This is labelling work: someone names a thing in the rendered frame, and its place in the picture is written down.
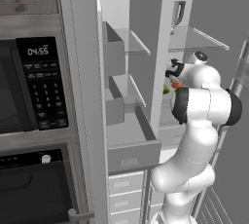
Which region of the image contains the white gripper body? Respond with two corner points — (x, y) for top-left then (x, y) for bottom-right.
(164, 57), (186, 81)

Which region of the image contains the short glass fridge shelf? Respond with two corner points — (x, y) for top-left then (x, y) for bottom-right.
(113, 73), (148, 108)

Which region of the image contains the narrow glass fridge shelf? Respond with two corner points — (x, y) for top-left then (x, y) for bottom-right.
(114, 27), (152, 56)

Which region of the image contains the wide glass fridge shelf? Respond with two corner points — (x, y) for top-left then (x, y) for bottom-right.
(167, 25), (231, 53)

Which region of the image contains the grey fridge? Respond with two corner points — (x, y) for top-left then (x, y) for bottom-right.
(93, 0), (249, 224)

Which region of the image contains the grey fridge door with rails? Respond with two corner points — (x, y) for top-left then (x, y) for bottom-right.
(191, 27), (249, 224)

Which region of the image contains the white fridge drawer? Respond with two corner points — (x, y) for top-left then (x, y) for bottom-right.
(108, 170), (146, 197)
(109, 190), (144, 215)
(109, 208), (142, 224)

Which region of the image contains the large grey door bin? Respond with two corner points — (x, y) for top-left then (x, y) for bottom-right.
(102, 20), (126, 77)

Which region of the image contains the small grey door bin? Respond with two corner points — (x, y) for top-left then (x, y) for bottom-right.
(104, 76), (126, 127)

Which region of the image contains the black microwave oven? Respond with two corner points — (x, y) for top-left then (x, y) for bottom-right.
(0, 36), (70, 135)

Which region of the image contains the white oven knob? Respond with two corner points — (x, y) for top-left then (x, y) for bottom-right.
(41, 154), (53, 165)

